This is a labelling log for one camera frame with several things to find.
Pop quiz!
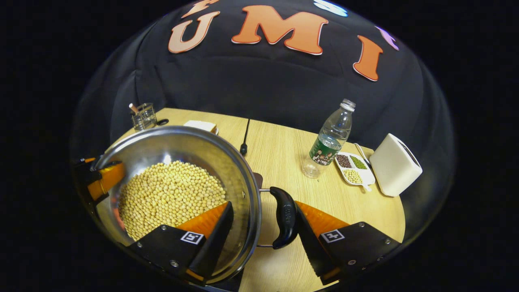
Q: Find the black backdrop cloth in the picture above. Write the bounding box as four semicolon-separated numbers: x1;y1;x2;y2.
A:
71;0;455;244

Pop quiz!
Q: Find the wire mesh holder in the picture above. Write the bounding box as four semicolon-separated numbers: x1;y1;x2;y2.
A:
130;103;158;131

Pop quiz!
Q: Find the sandwich on white plate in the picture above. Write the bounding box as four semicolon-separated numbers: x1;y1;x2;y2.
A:
183;120;219;135

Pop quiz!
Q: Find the white divided bean tray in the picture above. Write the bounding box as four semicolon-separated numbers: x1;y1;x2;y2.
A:
335;152;376;191

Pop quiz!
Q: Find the stainless steel pot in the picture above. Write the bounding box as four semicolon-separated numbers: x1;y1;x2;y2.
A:
95;126;300;284

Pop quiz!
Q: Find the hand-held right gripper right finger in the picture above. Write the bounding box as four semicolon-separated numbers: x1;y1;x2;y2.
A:
295;202;402;286

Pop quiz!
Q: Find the pile of yellow soybeans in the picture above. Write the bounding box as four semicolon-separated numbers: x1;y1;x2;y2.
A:
118;161;227;240

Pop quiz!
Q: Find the black power cable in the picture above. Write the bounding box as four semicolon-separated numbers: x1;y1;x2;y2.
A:
240;118;251;157

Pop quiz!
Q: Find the white toaster cable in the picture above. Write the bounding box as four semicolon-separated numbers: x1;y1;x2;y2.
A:
355;143;371;167

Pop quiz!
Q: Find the clear plastic water bottle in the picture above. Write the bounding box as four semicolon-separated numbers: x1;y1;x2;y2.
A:
301;99;356;179

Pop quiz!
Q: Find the white toaster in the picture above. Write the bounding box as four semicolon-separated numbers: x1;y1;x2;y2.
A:
369;133;423;198

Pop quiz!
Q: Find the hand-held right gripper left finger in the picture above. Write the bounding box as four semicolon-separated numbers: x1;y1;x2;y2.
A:
130;202;235;284

